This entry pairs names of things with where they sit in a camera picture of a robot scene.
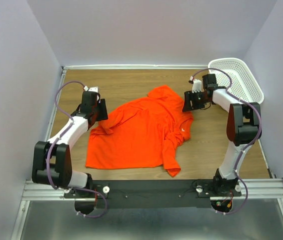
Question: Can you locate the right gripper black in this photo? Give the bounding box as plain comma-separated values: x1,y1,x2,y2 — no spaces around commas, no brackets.
181,90,209,113

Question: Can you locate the orange t shirt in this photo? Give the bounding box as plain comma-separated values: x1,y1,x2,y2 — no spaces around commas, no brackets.
85,85,194,177

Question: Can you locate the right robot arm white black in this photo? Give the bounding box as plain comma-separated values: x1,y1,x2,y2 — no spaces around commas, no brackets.
182,73,262,196

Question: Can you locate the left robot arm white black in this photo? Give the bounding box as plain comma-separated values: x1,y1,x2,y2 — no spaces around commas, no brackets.
31,87,108,198

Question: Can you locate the white perforated plastic basket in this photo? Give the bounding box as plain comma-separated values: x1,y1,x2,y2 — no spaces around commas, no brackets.
207,57,264,104

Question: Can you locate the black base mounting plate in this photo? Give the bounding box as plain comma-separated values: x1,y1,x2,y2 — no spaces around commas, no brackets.
64,179,243,215

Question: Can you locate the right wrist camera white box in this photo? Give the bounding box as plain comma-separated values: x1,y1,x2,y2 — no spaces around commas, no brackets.
188,76,202,93

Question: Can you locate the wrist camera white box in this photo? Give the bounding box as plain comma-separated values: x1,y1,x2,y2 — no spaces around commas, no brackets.
83,85,99,93
188,76,202,93

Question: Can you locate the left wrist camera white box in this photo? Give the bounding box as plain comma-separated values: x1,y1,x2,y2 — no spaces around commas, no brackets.
83,85,99,93

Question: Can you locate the aluminium frame rail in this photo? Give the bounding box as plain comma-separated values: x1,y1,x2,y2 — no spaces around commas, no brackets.
21,178,283,201

